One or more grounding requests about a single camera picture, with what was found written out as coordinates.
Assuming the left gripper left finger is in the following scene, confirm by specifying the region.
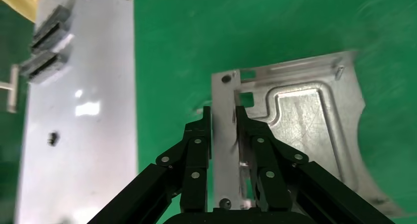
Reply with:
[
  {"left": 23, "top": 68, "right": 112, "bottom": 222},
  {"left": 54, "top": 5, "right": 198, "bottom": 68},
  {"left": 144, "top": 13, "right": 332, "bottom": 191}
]
[{"left": 87, "top": 106, "right": 213, "bottom": 224}]

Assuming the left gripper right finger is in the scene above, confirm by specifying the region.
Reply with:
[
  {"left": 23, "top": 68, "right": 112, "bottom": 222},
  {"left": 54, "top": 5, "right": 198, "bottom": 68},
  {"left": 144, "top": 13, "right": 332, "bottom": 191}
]
[{"left": 235, "top": 105, "right": 396, "bottom": 224}]

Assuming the sheet metal bracket part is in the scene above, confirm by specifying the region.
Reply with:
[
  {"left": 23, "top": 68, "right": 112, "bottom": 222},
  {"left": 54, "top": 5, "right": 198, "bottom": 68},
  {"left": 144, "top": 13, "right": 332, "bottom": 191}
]
[{"left": 211, "top": 51, "right": 406, "bottom": 218}]

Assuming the small black part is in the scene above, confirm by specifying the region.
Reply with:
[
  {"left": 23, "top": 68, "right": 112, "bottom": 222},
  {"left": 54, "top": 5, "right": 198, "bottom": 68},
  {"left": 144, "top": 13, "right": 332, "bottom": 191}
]
[{"left": 47, "top": 131, "right": 60, "bottom": 147}]

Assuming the white metal bar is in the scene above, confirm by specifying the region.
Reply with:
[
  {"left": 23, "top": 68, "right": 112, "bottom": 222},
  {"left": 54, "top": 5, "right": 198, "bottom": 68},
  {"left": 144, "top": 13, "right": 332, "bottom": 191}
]
[{"left": 0, "top": 64, "right": 20, "bottom": 114}]

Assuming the yellow plastic bag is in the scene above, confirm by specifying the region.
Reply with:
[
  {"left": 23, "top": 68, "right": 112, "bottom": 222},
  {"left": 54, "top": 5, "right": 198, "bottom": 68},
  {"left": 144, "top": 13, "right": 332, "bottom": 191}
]
[{"left": 0, "top": 0, "right": 45, "bottom": 23}]

